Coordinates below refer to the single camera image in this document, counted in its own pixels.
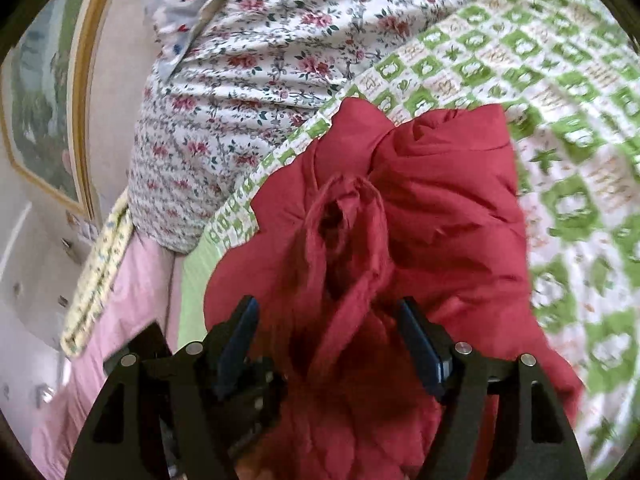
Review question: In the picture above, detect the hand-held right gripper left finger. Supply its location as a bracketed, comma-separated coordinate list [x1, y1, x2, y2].
[65, 295, 287, 480]

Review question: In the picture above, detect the green checked printed blanket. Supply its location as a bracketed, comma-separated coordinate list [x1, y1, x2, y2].
[177, 0, 640, 480]

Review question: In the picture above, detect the light blue floral cloth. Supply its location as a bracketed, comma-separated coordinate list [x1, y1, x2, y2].
[144, 0, 261, 66]

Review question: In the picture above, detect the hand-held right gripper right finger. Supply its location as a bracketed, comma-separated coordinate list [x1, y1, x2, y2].
[397, 296, 588, 480]

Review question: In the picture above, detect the yellow patterned cloth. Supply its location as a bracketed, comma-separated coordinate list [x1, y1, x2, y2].
[60, 192, 135, 358]

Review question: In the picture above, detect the gold framed wall picture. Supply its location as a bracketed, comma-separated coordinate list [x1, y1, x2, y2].
[0, 0, 126, 220]

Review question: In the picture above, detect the pink blanket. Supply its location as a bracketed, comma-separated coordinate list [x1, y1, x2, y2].
[30, 237, 188, 480]

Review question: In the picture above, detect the red quilted blanket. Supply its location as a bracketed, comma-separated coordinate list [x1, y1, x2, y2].
[204, 97, 585, 480]

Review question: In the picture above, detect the red floral white quilt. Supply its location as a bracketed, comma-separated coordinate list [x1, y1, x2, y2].
[127, 0, 521, 255]

